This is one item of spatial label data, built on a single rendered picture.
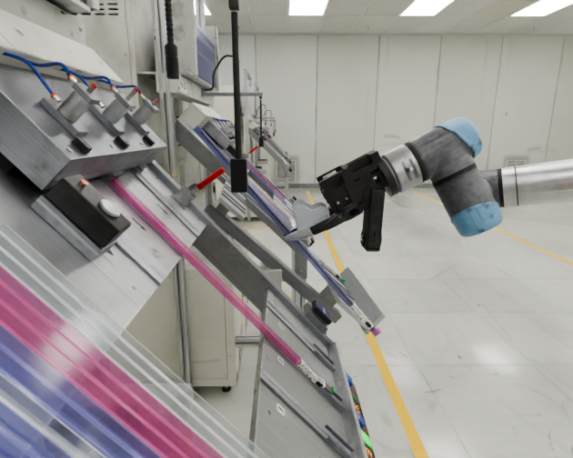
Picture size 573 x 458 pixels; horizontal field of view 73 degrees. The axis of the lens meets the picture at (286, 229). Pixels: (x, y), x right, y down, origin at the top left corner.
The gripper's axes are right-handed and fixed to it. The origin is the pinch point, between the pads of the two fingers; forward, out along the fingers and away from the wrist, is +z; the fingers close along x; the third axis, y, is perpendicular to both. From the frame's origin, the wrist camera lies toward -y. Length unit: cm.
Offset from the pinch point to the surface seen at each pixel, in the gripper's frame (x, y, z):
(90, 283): 32.4, 13.3, 16.1
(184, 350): -82, -44, 73
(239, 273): -7.9, -3.7, 14.1
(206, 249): -7.9, 3.9, 17.6
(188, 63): -95, 57, 13
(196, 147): -85, 27, 25
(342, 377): 4.6, -27.2, 3.8
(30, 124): 28.1, 29.4, 14.5
